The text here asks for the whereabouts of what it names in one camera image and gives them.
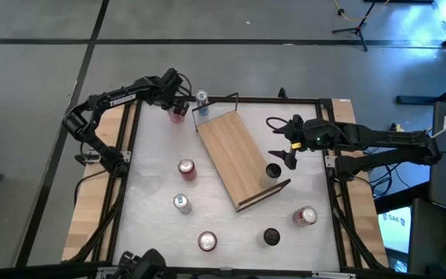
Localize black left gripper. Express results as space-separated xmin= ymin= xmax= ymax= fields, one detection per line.
xmin=153 ymin=67 xmax=191 ymax=117

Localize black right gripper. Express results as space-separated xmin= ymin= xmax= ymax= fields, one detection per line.
xmin=267 ymin=115 xmax=344 ymax=171

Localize red Coca-Cola can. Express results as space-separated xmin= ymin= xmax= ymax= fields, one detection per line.
xmin=292 ymin=205 xmax=319 ymax=228
xmin=168 ymin=105 xmax=189 ymax=125

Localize blue silver Red Bull can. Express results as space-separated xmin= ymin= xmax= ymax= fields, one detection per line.
xmin=194 ymin=89 xmax=211 ymax=117
xmin=173 ymin=193 xmax=194 ymax=215

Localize red Coke Zero can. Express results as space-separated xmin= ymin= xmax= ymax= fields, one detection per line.
xmin=197 ymin=230 xmax=218 ymax=253
xmin=177 ymin=157 xmax=198 ymax=182

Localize white screen with lettering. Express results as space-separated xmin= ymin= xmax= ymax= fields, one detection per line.
xmin=377 ymin=206 xmax=413 ymax=255

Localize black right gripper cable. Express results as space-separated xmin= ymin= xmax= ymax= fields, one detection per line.
xmin=265 ymin=115 xmax=292 ymax=132

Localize wooden tray with wire rim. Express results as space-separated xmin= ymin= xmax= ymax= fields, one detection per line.
xmin=190 ymin=91 xmax=292 ymax=213

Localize tangled blue black cables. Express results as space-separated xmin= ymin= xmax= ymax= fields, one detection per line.
xmin=356 ymin=149 xmax=412 ymax=199

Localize black table frame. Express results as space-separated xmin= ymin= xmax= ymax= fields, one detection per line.
xmin=62 ymin=88 xmax=389 ymax=279

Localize yellow cable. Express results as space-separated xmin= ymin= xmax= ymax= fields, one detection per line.
xmin=333 ymin=0 xmax=393 ymax=23

